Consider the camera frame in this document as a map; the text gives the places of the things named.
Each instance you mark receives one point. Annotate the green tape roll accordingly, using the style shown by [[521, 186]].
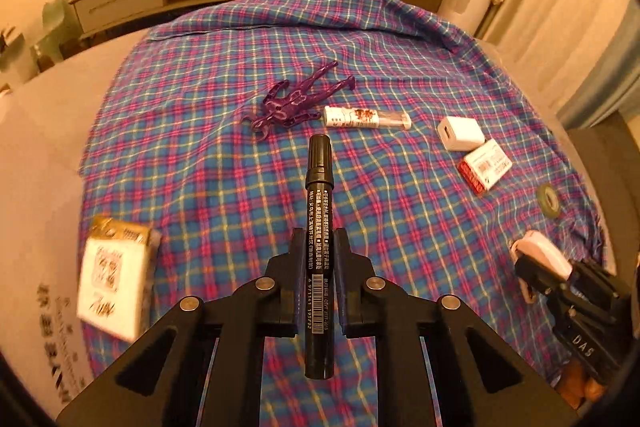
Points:
[[549, 201]]

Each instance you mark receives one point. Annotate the gold white tin box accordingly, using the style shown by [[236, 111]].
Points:
[[116, 277]]

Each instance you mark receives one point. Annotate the cardboard box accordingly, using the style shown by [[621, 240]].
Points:
[[44, 128]]

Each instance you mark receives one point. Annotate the black marker pen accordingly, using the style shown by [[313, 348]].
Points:
[[319, 263]]

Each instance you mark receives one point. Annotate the white charger cube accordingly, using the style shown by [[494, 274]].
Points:
[[460, 134]]

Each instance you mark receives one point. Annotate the white printed lighter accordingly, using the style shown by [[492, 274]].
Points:
[[352, 117]]

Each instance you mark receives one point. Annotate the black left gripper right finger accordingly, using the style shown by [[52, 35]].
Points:
[[437, 362]]

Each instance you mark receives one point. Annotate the purple toy figure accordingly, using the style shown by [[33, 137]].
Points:
[[287, 105]]

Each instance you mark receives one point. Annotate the green plastic chair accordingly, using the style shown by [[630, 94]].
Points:
[[60, 31]]

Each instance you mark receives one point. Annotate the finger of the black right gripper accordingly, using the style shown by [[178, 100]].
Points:
[[548, 277]]

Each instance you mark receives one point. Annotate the red white small box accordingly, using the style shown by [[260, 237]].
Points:
[[482, 168]]

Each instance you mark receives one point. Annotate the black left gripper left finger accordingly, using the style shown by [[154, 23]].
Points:
[[201, 363]]

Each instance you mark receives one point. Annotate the cream curtain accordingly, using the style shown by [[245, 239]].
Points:
[[580, 56]]

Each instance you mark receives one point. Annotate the pink white oblong case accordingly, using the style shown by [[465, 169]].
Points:
[[535, 244]]

